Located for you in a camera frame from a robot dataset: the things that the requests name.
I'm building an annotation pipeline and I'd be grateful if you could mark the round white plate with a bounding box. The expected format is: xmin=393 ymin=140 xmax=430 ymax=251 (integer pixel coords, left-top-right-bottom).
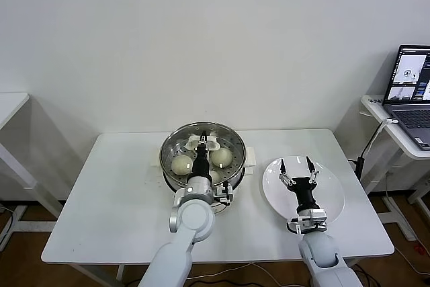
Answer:
xmin=261 ymin=155 xmax=346 ymax=226

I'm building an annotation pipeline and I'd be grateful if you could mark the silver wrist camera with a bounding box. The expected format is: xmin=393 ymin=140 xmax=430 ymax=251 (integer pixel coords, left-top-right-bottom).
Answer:
xmin=213 ymin=181 xmax=235 ymax=206
xmin=286 ymin=208 xmax=329 ymax=235

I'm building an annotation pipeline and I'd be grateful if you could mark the black upright post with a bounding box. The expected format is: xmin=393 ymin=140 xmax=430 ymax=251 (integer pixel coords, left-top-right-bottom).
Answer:
xmin=347 ymin=155 xmax=366 ymax=180

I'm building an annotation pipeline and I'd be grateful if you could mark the white laptop side table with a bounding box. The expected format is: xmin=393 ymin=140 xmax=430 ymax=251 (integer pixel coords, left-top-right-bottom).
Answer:
xmin=359 ymin=94 xmax=430 ymax=243

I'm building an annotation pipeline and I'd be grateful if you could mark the white laptop cable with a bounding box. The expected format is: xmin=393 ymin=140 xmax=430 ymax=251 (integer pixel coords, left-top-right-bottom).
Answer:
xmin=361 ymin=117 xmax=399 ymax=159

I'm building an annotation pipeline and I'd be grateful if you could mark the white empty side table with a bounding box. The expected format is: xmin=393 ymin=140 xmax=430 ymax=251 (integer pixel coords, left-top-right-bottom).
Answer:
xmin=0 ymin=93 xmax=65 ymax=244

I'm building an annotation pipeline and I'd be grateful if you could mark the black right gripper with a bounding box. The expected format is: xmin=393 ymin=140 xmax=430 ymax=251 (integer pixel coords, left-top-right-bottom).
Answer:
xmin=277 ymin=155 xmax=320 ymax=214

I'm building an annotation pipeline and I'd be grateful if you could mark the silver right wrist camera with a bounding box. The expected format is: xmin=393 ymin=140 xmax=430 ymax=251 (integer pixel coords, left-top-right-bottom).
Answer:
xmin=286 ymin=208 xmax=329 ymax=235

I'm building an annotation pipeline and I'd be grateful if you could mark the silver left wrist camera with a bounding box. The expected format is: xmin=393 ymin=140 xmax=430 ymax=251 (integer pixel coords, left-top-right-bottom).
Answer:
xmin=213 ymin=181 xmax=235 ymax=206

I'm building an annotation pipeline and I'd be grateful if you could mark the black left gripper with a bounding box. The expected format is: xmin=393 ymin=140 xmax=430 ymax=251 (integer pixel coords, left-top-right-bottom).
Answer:
xmin=190 ymin=130 xmax=212 ymax=179

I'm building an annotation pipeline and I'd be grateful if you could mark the perforated steel steamer basket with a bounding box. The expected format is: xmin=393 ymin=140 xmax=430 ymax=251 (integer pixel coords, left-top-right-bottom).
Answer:
xmin=159 ymin=122 xmax=247 ymax=197

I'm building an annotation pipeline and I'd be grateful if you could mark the grey open laptop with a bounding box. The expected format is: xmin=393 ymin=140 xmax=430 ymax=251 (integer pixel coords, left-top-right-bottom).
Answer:
xmin=381 ymin=44 xmax=430 ymax=152

